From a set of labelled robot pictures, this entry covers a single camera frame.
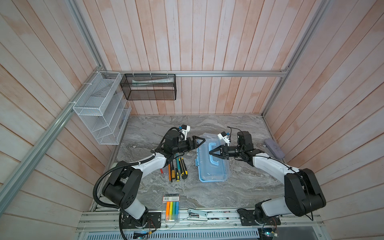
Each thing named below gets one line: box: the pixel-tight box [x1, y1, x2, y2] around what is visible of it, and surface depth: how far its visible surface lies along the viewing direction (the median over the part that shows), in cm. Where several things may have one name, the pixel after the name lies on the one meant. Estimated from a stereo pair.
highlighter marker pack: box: [162, 193, 180, 223], surface depth 78 cm
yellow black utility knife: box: [179, 158, 189, 179], surface depth 92 cm
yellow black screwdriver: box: [175, 168, 180, 182], surface depth 88 cm
